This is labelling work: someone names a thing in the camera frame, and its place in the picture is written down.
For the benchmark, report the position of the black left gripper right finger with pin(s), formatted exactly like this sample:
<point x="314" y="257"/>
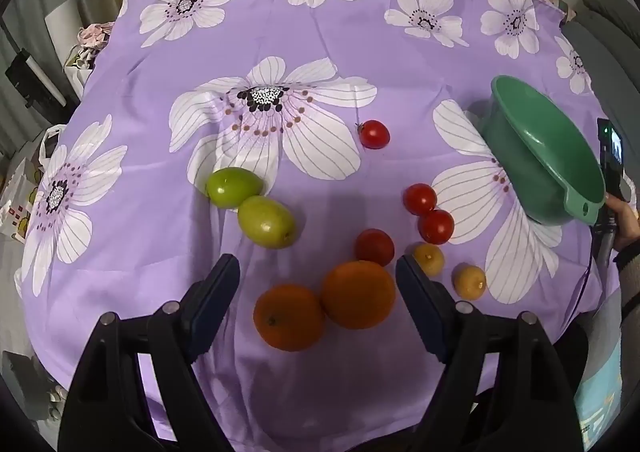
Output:
<point x="503" y="387"/>

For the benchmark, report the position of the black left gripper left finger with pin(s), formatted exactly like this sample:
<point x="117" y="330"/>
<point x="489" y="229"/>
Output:
<point x="106" y="407"/>

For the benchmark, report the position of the green plastic bowl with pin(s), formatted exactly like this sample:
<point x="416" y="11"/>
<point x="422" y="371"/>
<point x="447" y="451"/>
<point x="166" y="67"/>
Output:
<point x="550" y="165"/>

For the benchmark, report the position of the yellow cherry tomato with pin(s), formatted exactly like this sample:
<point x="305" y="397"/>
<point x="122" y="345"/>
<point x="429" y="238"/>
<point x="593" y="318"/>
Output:
<point x="430" y="259"/>
<point x="469" y="281"/>

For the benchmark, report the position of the red cherry tomato pair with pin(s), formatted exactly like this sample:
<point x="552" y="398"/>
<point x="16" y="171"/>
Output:
<point x="419" y="199"/>
<point x="436" y="227"/>

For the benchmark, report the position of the orange fruit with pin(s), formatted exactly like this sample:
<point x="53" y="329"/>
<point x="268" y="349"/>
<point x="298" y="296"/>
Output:
<point x="289" y="317"/>
<point x="358" y="294"/>

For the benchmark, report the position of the green jujube fruit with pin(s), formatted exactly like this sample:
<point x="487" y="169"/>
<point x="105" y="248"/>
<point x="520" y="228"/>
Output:
<point x="267" y="222"/>
<point x="228" y="188"/>

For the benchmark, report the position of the grey sofa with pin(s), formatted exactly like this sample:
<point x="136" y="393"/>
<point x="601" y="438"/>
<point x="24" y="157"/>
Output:
<point x="606" y="35"/>

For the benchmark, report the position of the white plastic shopping bag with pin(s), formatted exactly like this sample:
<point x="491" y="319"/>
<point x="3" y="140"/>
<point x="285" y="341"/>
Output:
<point x="18" y="195"/>

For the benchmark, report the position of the purple floral tablecloth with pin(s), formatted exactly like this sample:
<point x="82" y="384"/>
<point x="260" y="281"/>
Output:
<point x="278" y="87"/>

